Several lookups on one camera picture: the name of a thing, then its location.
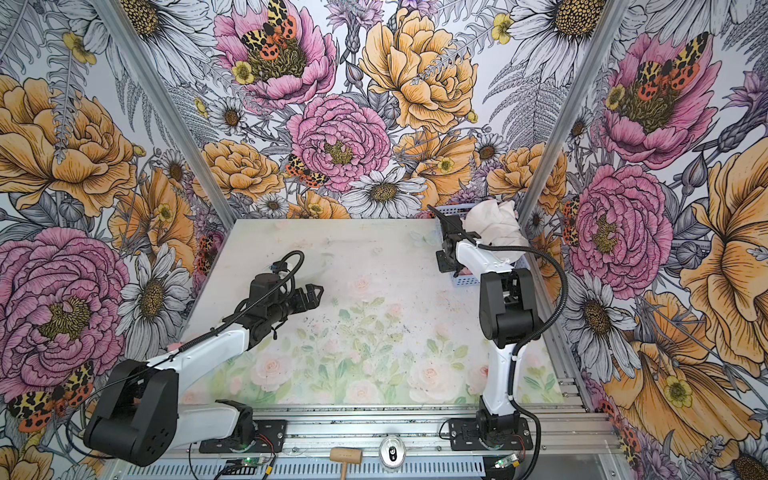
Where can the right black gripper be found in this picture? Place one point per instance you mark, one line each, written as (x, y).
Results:
(443, 265)

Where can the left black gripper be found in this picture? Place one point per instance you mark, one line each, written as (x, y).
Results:
(302, 305)

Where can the white printed t-shirt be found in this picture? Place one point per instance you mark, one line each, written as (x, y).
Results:
(496, 225)

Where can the blue plastic laundry basket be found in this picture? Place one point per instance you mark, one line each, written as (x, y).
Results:
(466, 277)

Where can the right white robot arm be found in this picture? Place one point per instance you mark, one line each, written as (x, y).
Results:
(508, 315)

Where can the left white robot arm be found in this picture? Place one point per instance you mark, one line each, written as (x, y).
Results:
(140, 414)

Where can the wooden mallet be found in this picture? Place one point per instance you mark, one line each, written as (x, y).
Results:
(346, 457)

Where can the left green circuit board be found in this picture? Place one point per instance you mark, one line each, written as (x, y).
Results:
(248, 466)

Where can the green circuit board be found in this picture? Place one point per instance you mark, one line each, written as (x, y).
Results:
(509, 461)
(248, 466)

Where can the right green circuit board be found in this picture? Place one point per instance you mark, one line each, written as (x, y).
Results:
(509, 461)

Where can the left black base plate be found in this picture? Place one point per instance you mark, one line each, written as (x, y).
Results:
(262, 436)

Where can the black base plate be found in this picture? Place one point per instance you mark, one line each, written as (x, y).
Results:
(262, 436)
(509, 433)

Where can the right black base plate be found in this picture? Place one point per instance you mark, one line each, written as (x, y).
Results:
(509, 433)

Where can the aluminium front rail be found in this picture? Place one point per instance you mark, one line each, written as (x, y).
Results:
(314, 430)

